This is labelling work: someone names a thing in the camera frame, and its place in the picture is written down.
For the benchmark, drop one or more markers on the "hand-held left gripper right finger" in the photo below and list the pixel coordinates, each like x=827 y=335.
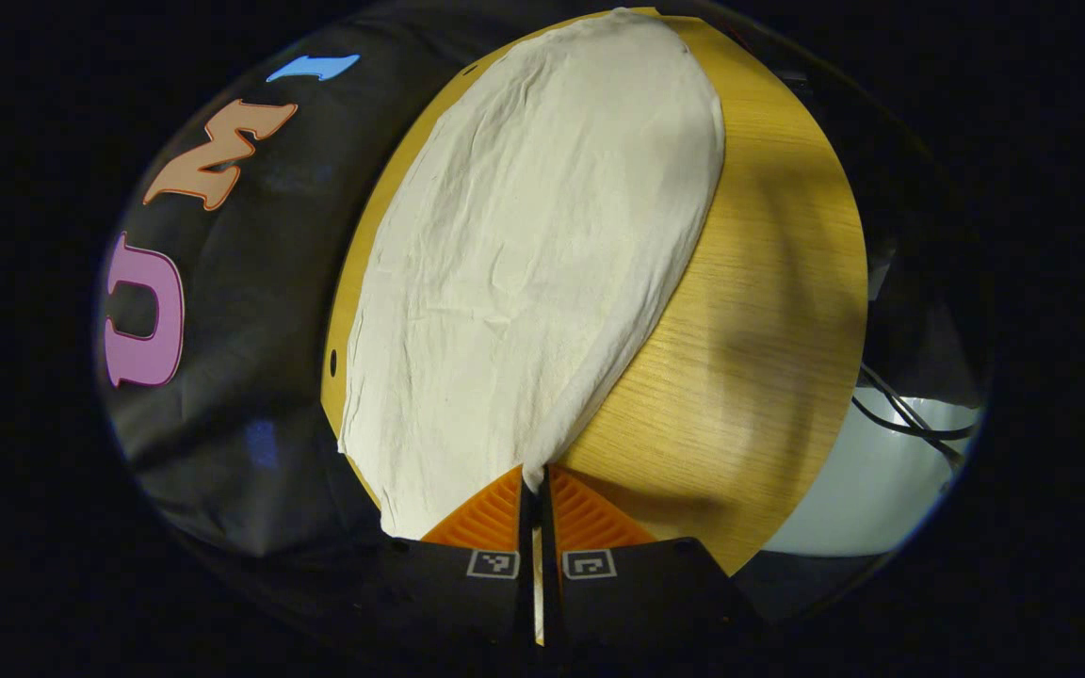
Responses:
x=627 y=593

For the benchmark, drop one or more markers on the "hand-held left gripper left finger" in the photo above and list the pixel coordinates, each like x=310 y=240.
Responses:
x=467 y=593

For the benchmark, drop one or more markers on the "cream white jeans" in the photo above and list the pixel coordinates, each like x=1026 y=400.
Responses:
x=524 y=282

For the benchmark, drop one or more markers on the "black backdrop cloth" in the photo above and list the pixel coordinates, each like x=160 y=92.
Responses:
x=260 y=433

